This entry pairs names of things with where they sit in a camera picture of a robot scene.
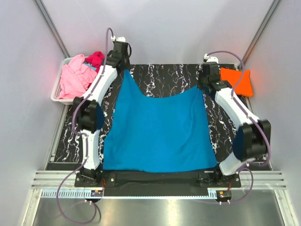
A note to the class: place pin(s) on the magenta t shirt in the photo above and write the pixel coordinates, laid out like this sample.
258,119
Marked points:
95,60

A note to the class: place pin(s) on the light blue garment in basket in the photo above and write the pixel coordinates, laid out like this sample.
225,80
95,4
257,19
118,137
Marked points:
90,66

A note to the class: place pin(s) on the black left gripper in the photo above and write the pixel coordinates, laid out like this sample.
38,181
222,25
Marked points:
128,64

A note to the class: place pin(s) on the blue t shirt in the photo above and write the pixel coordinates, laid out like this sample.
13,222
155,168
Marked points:
158,135

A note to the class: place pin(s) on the aluminium frame rail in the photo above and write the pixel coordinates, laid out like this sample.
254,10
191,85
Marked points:
202,178

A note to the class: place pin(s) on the white plastic laundry basket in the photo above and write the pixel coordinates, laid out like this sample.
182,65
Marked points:
56,90

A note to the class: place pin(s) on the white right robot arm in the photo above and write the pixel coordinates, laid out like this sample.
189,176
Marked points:
252,139

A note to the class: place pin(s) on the light pink t shirt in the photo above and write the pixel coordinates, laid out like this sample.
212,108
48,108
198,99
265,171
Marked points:
73,78

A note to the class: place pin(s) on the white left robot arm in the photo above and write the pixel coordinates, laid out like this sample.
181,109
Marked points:
88,114

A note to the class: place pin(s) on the folded orange t shirt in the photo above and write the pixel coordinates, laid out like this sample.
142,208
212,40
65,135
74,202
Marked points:
244,88

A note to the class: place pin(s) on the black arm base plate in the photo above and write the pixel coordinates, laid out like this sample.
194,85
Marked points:
143,184

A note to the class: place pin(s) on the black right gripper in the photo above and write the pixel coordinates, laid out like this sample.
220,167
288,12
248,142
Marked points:
200,76

